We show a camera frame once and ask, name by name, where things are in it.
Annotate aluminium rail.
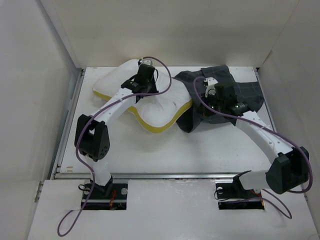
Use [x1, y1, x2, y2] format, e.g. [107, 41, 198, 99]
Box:
[46, 68, 86, 180]
[253, 67, 292, 176]
[48, 171, 239, 180]

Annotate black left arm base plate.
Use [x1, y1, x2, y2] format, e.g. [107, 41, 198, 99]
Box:
[83, 182, 128, 211]

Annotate white front cover board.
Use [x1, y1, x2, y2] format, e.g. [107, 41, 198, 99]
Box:
[28, 179, 319, 240]

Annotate dark grey checked pillowcase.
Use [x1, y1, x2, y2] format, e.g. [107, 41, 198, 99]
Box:
[174, 65, 264, 133]

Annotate aluminium right side rail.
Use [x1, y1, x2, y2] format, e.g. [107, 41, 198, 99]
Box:
[253, 67, 292, 176]

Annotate aluminium left side rail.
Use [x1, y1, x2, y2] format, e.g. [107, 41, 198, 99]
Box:
[46, 68, 86, 180]

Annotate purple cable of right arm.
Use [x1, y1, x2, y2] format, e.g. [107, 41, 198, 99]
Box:
[192, 76, 313, 220]

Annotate white pillow with yellow edge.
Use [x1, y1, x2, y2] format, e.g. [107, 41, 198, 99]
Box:
[92, 59, 193, 134]

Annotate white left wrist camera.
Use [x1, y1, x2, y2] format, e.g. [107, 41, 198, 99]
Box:
[138, 58, 153, 66]

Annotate aluminium front rail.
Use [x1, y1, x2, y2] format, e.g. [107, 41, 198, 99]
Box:
[48, 171, 239, 180]

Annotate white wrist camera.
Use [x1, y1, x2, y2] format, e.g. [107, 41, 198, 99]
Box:
[203, 77, 218, 98]
[138, 58, 153, 66]

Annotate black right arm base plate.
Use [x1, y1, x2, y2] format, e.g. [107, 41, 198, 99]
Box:
[214, 180, 265, 210]

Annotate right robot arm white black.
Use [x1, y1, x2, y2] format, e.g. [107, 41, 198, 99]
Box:
[195, 83, 313, 197]

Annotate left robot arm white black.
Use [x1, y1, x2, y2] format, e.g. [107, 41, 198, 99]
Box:
[74, 63, 159, 199]

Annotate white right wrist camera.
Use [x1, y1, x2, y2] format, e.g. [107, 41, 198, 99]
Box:
[203, 77, 218, 98]

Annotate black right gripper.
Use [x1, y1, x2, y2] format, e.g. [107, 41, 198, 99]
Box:
[196, 90, 225, 117]

